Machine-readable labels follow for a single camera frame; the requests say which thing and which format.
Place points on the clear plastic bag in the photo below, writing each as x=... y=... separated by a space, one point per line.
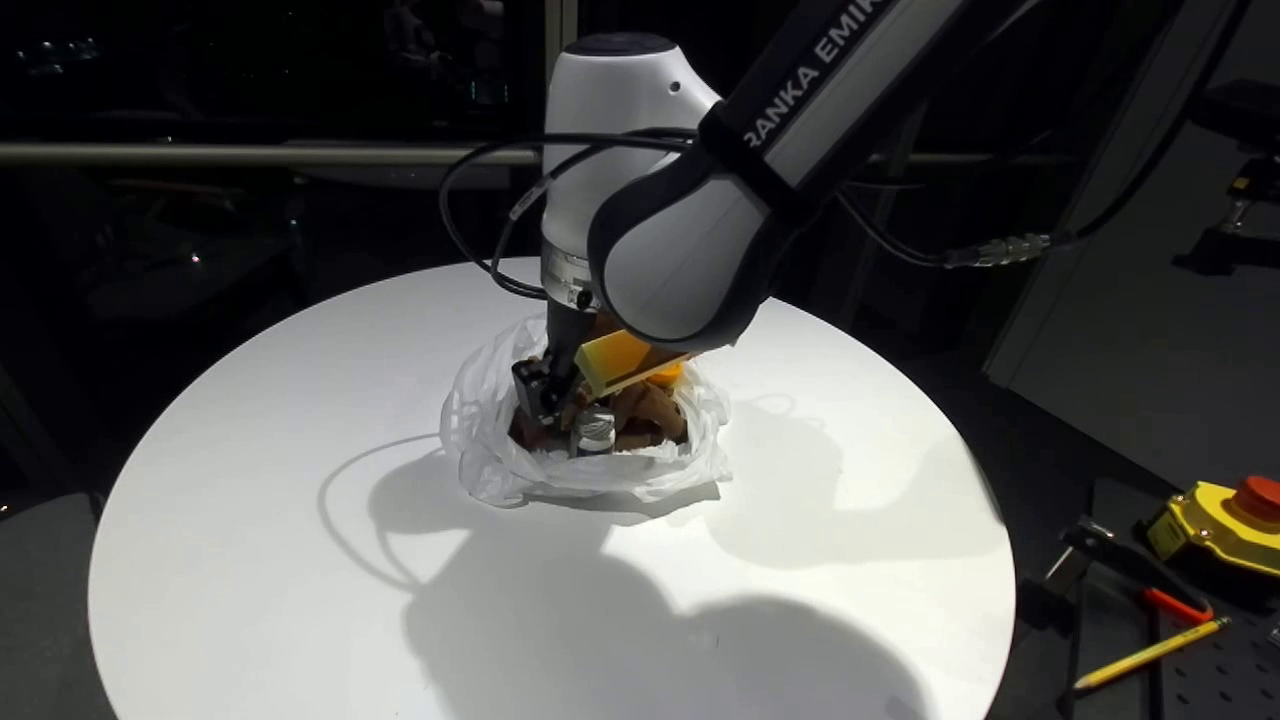
x=493 y=454

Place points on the black perforated bench plate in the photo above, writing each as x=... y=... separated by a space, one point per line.
x=1203 y=664

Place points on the dark grey slanted panel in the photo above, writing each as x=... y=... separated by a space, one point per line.
x=1147 y=304

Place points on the yellow rectangular board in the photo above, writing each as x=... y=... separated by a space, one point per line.
x=620 y=363

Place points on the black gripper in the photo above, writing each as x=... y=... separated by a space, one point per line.
x=568 y=335

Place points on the yellow emergency stop button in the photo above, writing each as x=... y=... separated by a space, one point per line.
x=1220 y=523

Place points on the yellow pencil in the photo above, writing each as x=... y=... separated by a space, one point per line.
x=1151 y=657

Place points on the robot arm white and grey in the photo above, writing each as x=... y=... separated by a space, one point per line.
x=640 y=203

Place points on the metal window railing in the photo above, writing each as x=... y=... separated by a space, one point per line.
x=265 y=153

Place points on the grey window post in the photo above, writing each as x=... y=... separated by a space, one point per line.
x=558 y=83

